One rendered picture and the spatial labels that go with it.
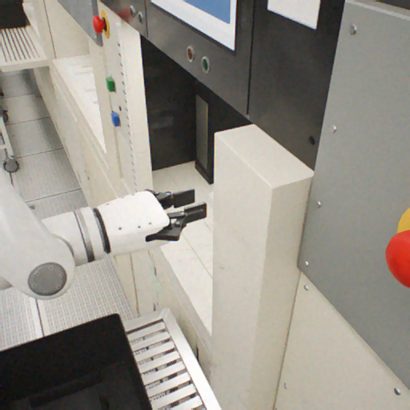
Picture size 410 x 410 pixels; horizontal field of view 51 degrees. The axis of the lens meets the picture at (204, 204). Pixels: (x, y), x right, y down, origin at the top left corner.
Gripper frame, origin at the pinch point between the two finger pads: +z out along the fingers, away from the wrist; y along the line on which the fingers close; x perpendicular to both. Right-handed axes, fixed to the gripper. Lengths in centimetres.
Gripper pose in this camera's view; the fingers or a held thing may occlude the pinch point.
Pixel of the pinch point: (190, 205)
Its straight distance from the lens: 72.1
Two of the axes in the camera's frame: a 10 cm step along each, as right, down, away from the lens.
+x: 0.0, -8.0, -6.0
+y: 4.4, 5.4, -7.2
